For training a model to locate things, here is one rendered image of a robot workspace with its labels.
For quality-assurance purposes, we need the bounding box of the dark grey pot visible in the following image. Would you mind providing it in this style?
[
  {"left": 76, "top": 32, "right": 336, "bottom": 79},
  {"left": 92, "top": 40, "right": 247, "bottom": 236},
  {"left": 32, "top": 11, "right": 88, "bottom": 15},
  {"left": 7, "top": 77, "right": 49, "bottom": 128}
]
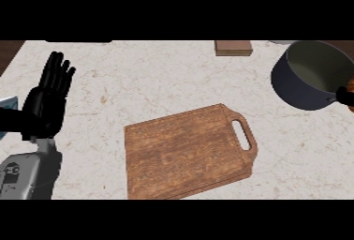
[{"left": 271, "top": 40, "right": 354, "bottom": 112}]

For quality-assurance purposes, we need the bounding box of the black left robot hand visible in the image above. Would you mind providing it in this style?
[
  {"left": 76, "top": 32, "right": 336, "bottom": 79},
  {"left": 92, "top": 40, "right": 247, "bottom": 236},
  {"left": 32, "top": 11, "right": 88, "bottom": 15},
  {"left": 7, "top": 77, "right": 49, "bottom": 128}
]
[{"left": 0, "top": 51, "right": 79, "bottom": 142}]

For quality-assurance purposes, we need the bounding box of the brown wooden cutting board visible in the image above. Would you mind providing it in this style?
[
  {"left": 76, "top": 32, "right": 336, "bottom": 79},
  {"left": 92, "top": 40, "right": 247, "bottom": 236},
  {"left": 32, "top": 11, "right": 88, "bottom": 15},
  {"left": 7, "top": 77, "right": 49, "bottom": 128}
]
[{"left": 123, "top": 102, "right": 260, "bottom": 201}]

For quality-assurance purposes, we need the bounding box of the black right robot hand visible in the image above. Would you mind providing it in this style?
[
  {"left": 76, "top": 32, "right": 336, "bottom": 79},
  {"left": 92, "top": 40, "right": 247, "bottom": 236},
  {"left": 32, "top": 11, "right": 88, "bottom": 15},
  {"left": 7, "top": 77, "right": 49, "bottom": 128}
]
[{"left": 336, "top": 85, "right": 354, "bottom": 107}]

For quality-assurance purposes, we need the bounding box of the pale blue object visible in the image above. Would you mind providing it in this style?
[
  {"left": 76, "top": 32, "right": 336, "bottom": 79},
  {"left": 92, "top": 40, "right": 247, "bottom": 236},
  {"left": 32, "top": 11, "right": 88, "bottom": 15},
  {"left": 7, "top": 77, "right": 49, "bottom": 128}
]
[{"left": 0, "top": 96, "right": 21, "bottom": 140}]

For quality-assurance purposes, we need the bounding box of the brown wooden block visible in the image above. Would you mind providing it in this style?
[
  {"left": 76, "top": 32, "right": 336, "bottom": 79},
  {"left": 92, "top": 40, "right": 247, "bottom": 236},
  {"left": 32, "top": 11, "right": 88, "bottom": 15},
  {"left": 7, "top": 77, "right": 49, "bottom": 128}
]
[{"left": 213, "top": 39, "right": 256, "bottom": 57}]

